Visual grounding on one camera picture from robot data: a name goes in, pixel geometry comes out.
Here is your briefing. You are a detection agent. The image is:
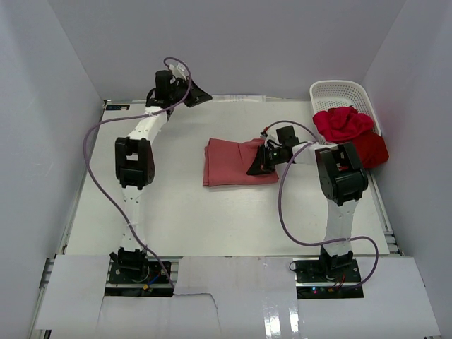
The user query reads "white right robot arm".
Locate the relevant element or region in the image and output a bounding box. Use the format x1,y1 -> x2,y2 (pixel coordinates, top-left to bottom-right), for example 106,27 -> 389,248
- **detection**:
246,126 -> 369,282

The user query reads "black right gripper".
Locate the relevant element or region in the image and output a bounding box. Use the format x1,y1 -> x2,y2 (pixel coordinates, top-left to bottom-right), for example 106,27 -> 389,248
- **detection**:
246,145 -> 285,177

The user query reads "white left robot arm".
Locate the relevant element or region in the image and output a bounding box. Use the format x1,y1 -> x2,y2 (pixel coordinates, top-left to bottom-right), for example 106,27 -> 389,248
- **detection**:
111,66 -> 212,282

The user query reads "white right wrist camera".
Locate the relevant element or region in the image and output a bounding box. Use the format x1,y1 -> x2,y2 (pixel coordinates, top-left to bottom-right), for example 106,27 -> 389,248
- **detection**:
260,129 -> 279,145

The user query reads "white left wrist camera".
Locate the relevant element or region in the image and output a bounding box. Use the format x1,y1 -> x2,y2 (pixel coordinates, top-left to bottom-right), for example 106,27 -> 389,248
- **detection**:
167,63 -> 189,81

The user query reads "red t shirt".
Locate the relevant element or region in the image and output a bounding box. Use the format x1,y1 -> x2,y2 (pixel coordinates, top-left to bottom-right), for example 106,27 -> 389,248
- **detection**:
313,106 -> 389,170

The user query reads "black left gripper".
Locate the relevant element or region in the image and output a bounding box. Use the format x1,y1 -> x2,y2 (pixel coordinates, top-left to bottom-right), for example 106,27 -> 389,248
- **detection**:
170,76 -> 213,108

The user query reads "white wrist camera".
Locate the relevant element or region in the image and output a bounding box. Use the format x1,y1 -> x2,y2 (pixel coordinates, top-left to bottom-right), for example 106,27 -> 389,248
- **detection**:
167,63 -> 189,81
260,129 -> 279,145

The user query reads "black table label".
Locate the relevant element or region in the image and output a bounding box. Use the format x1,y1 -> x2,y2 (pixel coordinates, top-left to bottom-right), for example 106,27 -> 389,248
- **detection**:
105,105 -> 130,111

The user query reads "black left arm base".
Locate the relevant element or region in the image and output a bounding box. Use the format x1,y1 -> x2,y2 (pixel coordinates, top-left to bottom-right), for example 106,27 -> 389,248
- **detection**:
105,260 -> 174,297

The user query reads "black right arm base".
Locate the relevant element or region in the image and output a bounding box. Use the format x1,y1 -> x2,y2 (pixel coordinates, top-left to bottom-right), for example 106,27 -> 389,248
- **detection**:
289,259 -> 364,300

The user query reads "white plastic basket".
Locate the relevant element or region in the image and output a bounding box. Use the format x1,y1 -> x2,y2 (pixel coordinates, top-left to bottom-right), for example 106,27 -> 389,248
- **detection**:
309,80 -> 382,136

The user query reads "salmon pink t shirt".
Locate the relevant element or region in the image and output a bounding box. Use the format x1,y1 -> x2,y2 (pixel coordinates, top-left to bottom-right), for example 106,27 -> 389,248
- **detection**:
203,138 -> 279,187

